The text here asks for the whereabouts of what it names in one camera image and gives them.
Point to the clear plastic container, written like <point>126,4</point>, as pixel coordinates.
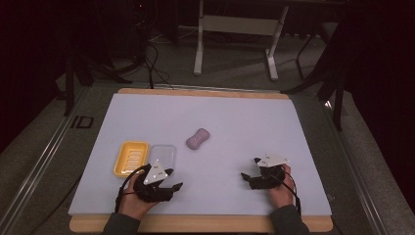
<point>163,155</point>

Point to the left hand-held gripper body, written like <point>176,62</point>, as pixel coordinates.
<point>156,173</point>

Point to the yellow soap dish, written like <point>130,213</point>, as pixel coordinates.
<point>131,158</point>

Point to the black metal stand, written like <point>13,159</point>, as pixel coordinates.
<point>337,98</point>
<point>70,78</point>

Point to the white table mat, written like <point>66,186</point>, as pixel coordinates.
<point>221,117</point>

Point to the person's right hand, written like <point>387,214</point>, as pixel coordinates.
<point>281,196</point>

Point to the dark curtain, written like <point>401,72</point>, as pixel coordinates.
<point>385,81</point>
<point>26,65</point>

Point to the purple soap bar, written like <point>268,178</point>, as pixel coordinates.
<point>197,139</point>

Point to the person's left hand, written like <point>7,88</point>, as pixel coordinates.
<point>133,204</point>

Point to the white metal desk frame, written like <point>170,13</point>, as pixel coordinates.
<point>241,24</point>

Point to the wooden table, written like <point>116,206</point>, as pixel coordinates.
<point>202,224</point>

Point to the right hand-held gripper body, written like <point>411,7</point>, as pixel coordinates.
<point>272,160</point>

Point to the metal floor rail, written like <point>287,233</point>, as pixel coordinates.
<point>36,169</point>
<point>355,169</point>

